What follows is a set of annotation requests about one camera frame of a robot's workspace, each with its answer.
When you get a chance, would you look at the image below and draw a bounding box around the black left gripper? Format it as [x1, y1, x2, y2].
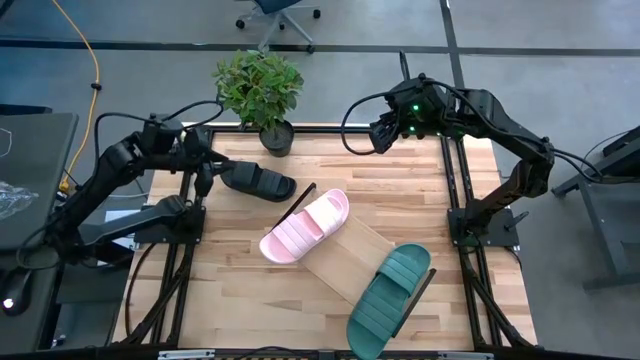
[182, 125, 246, 180]

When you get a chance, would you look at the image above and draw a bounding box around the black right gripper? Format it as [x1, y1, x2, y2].
[369, 77, 451, 154]

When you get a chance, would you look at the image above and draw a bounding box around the black rubber slide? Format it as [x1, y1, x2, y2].
[219, 160, 298, 204]

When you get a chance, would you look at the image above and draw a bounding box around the pink rubber slide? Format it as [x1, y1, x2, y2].
[258, 188, 350, 265]

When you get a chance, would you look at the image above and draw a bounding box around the green rubber slide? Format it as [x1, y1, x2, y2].
[346, 243, 432, 360]

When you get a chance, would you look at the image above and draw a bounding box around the wooden shelf with black legs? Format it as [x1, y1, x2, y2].
[269, 182, 437, 339]

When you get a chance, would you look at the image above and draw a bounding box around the green potted plant black pot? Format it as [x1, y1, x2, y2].
[212, 48, 305, 159]

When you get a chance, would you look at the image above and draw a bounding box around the office chair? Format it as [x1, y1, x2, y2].
[234, 0, 322, 55]

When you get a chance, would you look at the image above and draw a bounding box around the black desk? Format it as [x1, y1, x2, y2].
[0, 112, 80, 251]

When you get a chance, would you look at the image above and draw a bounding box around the clear plastic bag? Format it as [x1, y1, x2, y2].
[0, 179, 40, 221]

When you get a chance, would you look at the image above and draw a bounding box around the dark grey side table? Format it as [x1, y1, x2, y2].
[551, 124, 640, 292]

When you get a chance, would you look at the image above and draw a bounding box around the black computer mouse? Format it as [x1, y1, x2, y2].
[0, 268, 34, 317]

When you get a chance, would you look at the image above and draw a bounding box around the black cable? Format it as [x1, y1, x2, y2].
[92, 99, 225, 167]
[340, 92, 401, 157]

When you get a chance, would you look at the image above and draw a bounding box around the black aluminium table frame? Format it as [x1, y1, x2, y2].
[112, 123, 539, 360]

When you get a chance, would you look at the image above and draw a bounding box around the yellow cable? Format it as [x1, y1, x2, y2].
[49, 0, 102, 194]

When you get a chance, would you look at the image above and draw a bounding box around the grey metal bracket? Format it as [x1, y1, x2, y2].
[157, 349, 216, 360]
[437, 351, 496, 360]

